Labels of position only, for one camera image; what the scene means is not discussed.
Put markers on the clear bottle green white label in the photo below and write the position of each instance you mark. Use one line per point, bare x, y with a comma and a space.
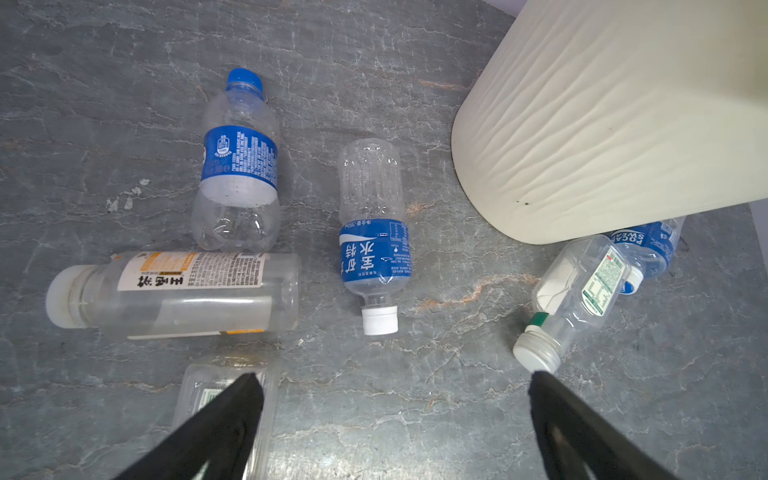
574, 295

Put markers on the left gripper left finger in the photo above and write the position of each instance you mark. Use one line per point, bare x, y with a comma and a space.
217, 440

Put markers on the cream plastic waste bin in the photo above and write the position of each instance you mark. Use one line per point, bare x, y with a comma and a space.
598, 115

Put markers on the small bottle blue cap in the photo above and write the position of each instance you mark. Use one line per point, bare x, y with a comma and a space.
236, 207

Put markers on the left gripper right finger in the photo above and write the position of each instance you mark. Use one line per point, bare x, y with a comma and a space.
575, 442

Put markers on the clear bottle green label front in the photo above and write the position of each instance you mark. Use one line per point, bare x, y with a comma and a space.
207, 377

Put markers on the Pocari bottle blue label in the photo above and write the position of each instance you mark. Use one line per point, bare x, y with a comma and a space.
374, 240

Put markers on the clear bottle blue label white cap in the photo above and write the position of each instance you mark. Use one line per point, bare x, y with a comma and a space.
649, 249

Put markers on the small clear bottle lying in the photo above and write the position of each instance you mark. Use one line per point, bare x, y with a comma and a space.
156, 295

